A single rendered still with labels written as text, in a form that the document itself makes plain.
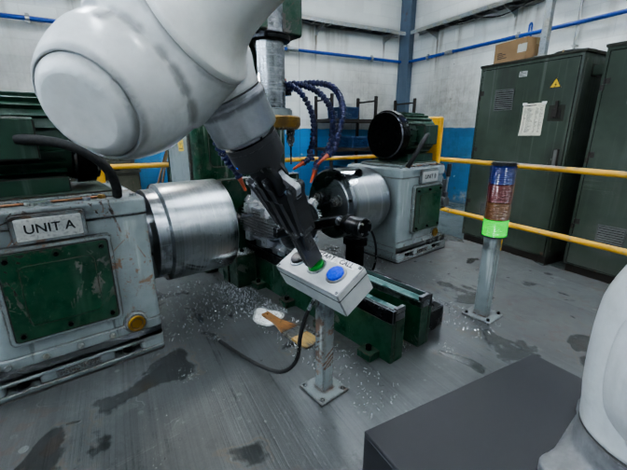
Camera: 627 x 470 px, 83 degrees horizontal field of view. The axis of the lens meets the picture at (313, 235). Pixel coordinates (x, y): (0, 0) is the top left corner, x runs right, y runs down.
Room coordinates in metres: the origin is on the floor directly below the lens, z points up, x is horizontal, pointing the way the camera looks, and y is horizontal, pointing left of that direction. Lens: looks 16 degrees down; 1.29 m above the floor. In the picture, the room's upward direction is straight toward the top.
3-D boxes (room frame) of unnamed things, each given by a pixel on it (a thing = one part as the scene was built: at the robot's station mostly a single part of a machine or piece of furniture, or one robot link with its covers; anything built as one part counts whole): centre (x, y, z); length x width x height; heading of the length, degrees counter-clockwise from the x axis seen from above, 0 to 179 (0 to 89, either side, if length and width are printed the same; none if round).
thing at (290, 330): (0.81, 0.07, 0.80); 0.21 x 0.05 x 0.01; 42
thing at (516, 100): (3.82, -2.24, 0.99); 1.02 x 0.49 x 1.98; 29
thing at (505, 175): (0.88, -0.47, 1.19); 0.06 x 0.06 x 0.04
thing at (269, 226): (1.11, 0.11, 1.01); 0.20 x 0.19 x 0.19; 39
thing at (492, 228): (0.88, -0.47, 1.05); 0.06 x 0.06 x 0.04
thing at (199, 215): (0.89, 0.38, 1.04); 0.37 x 0.25 x 0.25; 129
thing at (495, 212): (0.88, -0.47, 1.10); 0.06 x 0.06 x 0.04
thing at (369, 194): (1.32, -0.15, 1.04); 0.41 x 0.25 x 0.25; 129
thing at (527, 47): (4.07, -2.15, 2.07); 0.40 x 0.30 x 0.21; 21
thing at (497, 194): (0.88, -0.47, 1.14); 0.06 x 0.06 x 0.04
